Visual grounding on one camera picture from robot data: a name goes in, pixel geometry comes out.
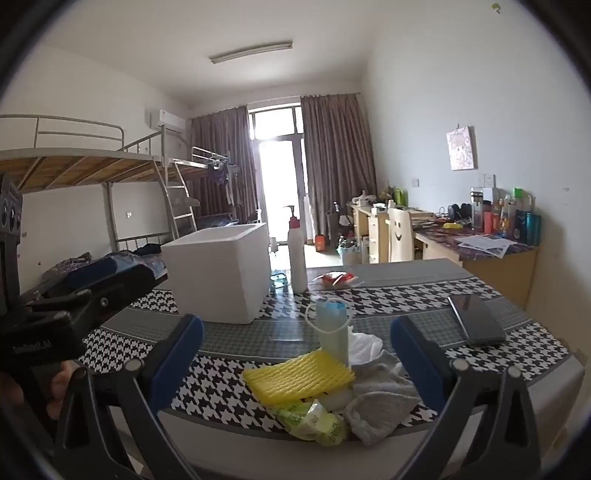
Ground wooden chair smiley face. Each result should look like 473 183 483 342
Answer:
387 208 415 264

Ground white pump bottle red top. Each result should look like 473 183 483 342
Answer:
284 204 308 294

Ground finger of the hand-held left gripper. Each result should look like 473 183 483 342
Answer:
21 265 156 325
67 257 146 294

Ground ceiling tube light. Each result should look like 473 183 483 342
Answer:
209 40 294 64

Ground white bucket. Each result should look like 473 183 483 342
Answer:
337 242 361 266

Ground houndstooth tablecloth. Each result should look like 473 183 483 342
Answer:
81 258 573 437

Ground glass balcony door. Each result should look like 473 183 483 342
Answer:
248 105 308 252

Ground white foam box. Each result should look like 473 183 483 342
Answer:
160 222 271 324

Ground blue patterned quilt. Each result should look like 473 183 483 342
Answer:
44 244 167 287

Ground black smartphone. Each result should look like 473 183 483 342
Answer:
447 293 507 347

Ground pink cartoon wall picture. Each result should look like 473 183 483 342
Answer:
446 126 477 171

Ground wooden desk with drawers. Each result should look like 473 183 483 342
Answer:
347 203 435 266

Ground green tissue packet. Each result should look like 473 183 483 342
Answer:
276 399 348 448

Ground group of toiletry bottles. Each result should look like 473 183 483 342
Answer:
470 187 542 246

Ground hanging dark clothes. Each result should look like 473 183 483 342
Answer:
210 161 238 204

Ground wooden desk patterned top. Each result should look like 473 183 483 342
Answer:
413 217 540 310

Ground person's left hand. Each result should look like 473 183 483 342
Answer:
46 360 88 421

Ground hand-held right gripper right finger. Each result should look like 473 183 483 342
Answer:
389 315 542 480

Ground metal bed ladder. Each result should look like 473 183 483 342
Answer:
154 124 199 236

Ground printed papers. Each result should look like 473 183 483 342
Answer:
455 234 517 257

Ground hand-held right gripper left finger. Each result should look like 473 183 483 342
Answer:
54 314 205 480

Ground grey sock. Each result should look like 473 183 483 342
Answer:
344 390 423 446
353 351 419 398

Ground white air conditioner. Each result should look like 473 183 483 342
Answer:
148 109 187 134

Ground red snack packet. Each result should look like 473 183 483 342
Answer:
313 271 358 289

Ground yellow foam net sleeve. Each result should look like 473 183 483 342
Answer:
242 349 356 407

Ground brown curtain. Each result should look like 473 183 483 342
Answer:
301 93 377 241
189 106 259 222

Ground metal bunk bed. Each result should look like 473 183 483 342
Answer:
187 147 241 227
0 114 199 278

